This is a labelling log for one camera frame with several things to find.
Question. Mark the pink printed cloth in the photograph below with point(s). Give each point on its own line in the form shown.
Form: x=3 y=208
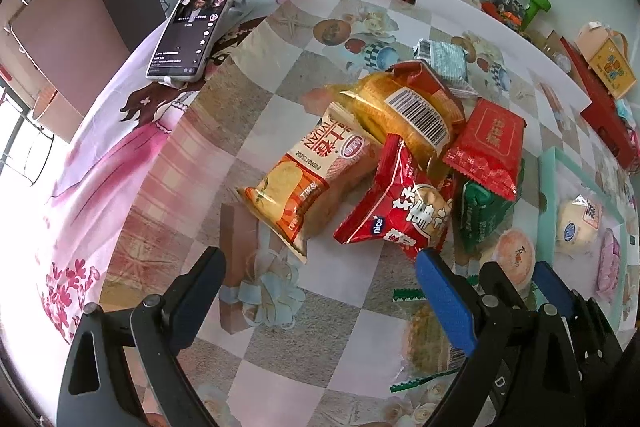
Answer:
x=100 y=187

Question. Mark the pile of small toys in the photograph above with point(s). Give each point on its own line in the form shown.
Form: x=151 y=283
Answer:
x=502 y=9

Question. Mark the checkered printed tablecloth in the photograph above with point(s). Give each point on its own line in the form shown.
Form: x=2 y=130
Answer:
x=300 y=307

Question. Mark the clear plastic bottle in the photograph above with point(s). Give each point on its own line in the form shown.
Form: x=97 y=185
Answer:
x=552 y=49

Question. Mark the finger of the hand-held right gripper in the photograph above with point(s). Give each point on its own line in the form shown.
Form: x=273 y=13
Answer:
x=550 y=282
x=500 y=279

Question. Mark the red flat box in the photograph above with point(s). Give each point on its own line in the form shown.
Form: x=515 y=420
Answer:
x=605 y=117

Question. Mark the smartphone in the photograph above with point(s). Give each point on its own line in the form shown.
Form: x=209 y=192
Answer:
x=195 y=22

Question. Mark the yellow clear biscuit packet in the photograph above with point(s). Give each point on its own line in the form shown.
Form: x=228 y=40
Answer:
x=390 y=107

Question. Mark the light blue crumpled wrapper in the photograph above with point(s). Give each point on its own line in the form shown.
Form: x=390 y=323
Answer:
x=627 y=112

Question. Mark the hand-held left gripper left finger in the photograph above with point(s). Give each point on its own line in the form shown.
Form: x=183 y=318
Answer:
x=197 y=302

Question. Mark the round orange pastry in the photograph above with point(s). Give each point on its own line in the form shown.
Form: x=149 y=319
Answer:
x=510 y=252

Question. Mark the red rice cracker packet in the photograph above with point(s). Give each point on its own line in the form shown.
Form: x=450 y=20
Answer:
x=400 y=207

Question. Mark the red gold patterned cake packet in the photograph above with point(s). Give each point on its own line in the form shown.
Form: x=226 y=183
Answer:
x=487 y=142

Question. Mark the pink snack packet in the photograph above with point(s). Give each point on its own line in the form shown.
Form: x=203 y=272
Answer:
x=607 y=267

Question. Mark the round white pastry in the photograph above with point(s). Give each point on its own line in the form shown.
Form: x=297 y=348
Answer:
x=575 y=227

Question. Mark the phone stand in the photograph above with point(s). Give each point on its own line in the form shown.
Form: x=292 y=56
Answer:
x=240 y=9

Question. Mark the teal tray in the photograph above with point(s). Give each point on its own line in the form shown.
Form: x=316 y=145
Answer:
x=550 y=187

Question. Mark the silver green snack packet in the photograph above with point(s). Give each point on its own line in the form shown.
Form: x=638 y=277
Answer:
x=447 y=59

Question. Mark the brown cardboard board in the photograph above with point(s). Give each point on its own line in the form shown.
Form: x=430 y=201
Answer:
x=65 y=37

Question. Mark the clear green-edged cookie packet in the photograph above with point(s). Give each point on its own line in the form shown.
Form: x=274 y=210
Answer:
x=425 y=342

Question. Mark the orange cracker packet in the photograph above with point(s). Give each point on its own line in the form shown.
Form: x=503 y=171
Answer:
x=300 y=187

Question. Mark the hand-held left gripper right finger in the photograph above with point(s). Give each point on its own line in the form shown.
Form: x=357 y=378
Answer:
x=445 y=299

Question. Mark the green toy dumbbell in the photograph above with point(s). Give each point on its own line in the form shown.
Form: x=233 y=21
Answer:
x=536 y=4

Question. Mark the orange house-shaped box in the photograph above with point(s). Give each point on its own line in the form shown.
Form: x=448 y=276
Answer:
x=607 y=62

